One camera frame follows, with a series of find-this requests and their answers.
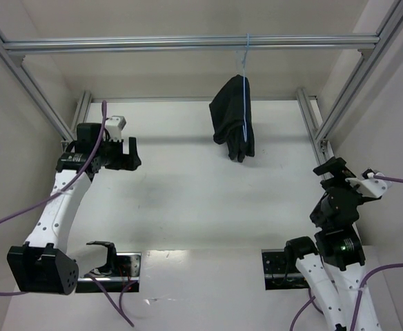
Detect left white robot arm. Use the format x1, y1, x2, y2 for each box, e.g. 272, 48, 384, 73
7, 116, 141, 294

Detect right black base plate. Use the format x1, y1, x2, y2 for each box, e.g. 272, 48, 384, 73
262, 250, 309, 290

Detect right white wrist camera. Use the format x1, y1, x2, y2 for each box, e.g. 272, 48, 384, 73
345, 168, 393, 199

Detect light blue wire hanger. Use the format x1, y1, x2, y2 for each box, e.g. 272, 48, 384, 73
242, 33, 250, 143

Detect aluminium frame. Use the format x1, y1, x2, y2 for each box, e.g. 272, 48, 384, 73
0, 1, 403, 162

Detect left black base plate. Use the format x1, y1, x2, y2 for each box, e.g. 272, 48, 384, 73
92, 252, 142, 293

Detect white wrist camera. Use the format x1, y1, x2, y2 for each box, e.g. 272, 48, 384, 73
345, 168, 393, 199
104, 116, 126, 143

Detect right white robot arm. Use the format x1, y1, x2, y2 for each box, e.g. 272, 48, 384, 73
284, 157, 392, 330

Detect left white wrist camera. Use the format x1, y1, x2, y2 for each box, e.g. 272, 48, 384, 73
104, 116, 126, 143

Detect black trousers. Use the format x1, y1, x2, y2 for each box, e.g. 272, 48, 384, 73
209, 74, 255, 163

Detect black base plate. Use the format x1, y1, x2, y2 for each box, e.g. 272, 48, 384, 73
262, 250, 309, 290
92, 252, 142, 293

